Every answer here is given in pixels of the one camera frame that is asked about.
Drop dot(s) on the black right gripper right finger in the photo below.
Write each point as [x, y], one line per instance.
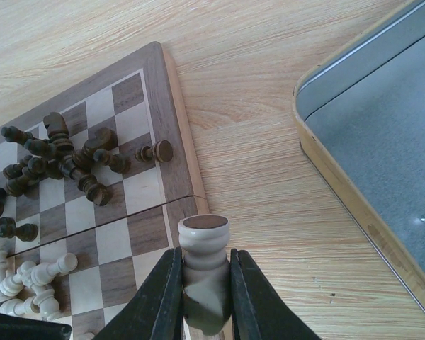
[258, 312]

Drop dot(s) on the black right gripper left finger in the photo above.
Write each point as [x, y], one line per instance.
[156, 310]

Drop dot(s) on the white chess piece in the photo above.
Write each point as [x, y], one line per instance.
[206, 272]

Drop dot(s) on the wooden folding chess board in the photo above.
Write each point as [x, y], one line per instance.
[102, 174]

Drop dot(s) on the pile of white chess pieces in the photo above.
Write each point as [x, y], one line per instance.
[27, 291]

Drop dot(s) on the pile of dark chess pieces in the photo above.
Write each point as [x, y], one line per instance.
[56, 158]

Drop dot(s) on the dark pawn lying alone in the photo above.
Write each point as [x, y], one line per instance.
[161, 151]

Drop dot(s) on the right metal tray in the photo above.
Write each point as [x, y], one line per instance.
[360, 115]

